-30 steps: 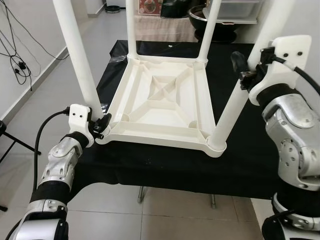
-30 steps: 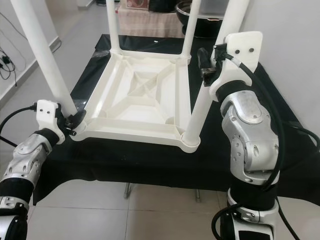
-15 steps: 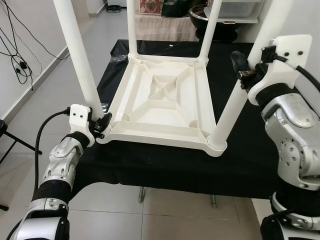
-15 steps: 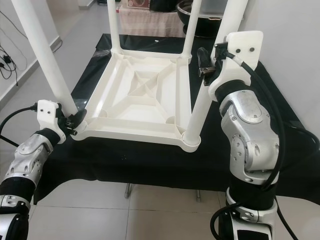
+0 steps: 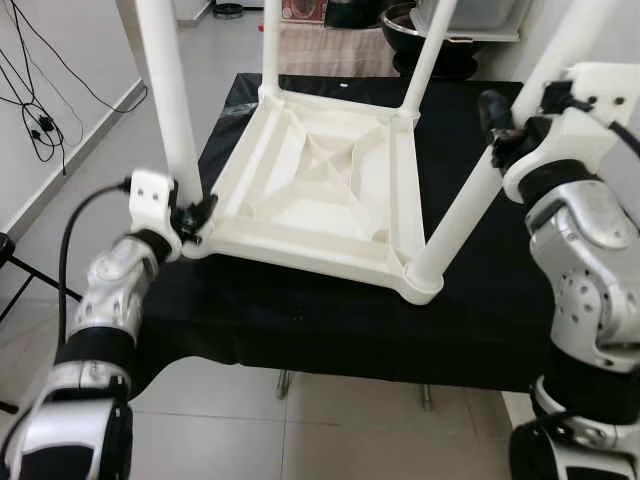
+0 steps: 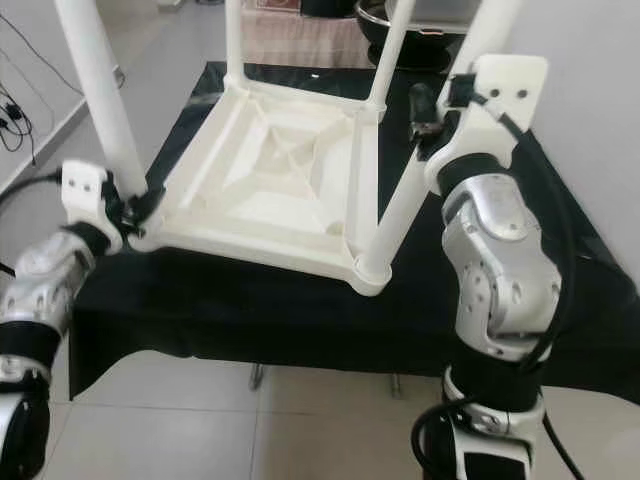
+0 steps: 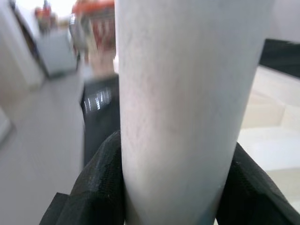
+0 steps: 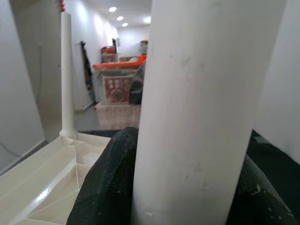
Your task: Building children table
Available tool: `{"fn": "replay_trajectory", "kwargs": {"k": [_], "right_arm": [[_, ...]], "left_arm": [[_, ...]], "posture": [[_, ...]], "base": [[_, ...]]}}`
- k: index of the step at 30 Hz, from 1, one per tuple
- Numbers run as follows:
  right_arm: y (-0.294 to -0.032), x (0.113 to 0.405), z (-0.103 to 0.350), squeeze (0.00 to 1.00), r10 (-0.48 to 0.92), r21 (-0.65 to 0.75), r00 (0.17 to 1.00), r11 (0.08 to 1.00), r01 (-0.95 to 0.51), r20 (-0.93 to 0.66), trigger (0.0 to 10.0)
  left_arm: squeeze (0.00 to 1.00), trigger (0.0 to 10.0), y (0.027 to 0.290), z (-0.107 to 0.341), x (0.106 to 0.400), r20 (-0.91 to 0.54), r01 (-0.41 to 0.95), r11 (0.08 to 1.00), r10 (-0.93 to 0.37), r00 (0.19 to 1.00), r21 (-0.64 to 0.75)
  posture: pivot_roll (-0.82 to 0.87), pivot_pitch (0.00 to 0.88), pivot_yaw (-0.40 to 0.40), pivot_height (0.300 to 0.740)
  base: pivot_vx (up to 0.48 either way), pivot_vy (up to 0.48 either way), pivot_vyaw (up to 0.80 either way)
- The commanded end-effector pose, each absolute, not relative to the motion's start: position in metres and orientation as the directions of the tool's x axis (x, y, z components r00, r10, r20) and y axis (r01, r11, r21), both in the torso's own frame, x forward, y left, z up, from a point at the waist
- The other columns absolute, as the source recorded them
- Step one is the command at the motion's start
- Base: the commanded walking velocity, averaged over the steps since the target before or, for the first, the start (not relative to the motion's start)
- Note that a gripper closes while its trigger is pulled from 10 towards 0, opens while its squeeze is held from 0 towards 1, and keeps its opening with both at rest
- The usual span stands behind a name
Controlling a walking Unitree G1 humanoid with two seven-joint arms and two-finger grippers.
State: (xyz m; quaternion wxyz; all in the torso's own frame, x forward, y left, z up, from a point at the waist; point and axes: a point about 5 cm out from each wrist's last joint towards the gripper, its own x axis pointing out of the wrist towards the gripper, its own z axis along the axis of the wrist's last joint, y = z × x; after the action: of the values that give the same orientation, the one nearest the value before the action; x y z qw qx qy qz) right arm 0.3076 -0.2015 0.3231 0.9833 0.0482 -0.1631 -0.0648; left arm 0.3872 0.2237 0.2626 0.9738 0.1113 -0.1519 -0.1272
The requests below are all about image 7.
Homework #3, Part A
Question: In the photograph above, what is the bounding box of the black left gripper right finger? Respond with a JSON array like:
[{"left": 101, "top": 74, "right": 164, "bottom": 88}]
[{"left": 215, "top": 142, "right": 300, "bottom": 225}]

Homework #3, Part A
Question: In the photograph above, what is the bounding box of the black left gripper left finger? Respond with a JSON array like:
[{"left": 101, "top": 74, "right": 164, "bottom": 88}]
[{"left": 38, "top": 130, "right": 126, "bottom": 225}]

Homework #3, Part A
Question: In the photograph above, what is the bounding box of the white plastic table leg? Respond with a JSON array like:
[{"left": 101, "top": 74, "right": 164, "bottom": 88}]
[{"left": 113, "top": 0, "right": 275, "bottom": 225}]

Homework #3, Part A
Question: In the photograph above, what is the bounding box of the white plastic children table top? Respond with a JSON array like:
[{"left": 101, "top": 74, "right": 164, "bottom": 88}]
[{"left": 238, "top": 65, "right": 300, "bottom": 209}]

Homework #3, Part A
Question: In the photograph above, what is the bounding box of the black tablecloth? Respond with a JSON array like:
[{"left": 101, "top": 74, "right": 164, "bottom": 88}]
[{"left": 79, "top": 38, "right": 300, "bottom": 169}]

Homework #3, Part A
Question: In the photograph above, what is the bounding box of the long clear tape strip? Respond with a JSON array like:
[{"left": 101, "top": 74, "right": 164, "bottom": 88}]
[{"left": 83, "top": 88, "right": 112, "bottom": 112}]

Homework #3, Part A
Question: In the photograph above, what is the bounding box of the white floor-standing appliance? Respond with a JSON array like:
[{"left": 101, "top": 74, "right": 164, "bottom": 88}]
[{"left": 34, "top": 30, "right": 78, "bottom": 78}]

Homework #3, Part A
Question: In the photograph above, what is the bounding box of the red printed cardboard box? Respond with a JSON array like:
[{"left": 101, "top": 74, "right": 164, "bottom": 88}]
[{"left": 90, "top": 17, "right": 116, "bottom": 49}]

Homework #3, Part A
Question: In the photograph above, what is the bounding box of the orange flat box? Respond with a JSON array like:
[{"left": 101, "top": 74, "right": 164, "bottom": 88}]
[{"left": 72, "top": 0, "right": 115, "bottom": 14}]

